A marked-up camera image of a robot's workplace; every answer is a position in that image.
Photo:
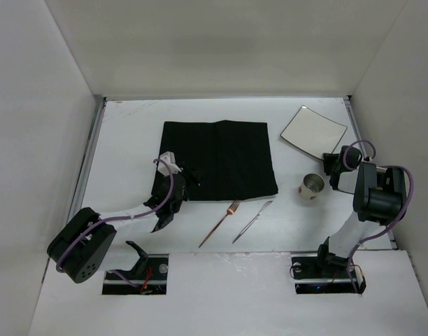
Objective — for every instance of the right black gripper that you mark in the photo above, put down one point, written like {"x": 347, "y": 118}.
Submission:
{"x": 332, "y": 164}

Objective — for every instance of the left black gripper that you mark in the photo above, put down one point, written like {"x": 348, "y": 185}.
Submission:
{"x": 185, "y": 178}

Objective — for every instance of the white paper cup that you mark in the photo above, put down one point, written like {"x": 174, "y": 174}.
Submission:
{"x": 311, "y": 186}

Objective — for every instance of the square white plate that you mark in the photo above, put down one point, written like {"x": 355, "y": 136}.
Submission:
{"x": 313, "y": 133}

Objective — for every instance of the black cloth placemat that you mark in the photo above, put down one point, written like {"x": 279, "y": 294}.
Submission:
{"x": 231, "y": 159}

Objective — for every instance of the copper fork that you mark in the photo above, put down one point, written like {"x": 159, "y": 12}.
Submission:
{"x": 230, "y": 211}

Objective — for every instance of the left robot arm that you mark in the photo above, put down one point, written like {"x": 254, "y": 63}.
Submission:
{"x": 81, "y": 246}

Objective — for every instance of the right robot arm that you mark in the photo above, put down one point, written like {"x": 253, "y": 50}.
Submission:
{"x": 380, "y": 200}

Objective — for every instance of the silver knife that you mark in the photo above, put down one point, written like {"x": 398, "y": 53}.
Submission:
{"x": 243, "y": 231}

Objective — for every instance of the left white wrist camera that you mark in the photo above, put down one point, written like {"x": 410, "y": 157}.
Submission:
{"x": 168, "y": 162}

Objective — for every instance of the right aluminium rail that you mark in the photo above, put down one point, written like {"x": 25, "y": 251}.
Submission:
{"x": 368, "y": 151}

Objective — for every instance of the aluminium rail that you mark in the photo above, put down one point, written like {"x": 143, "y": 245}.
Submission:
{"x": 368, "y": 151}
{"x": 88, "y": 156}

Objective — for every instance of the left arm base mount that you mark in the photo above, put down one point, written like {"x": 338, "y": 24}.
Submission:
{"x": 130, "y": 270}

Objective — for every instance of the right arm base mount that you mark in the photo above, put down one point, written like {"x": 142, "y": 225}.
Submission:
{"x": 325, "y": 273}

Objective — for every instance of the left aluminium rail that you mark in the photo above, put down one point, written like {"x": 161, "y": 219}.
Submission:
{"x": 88, "y": 156}

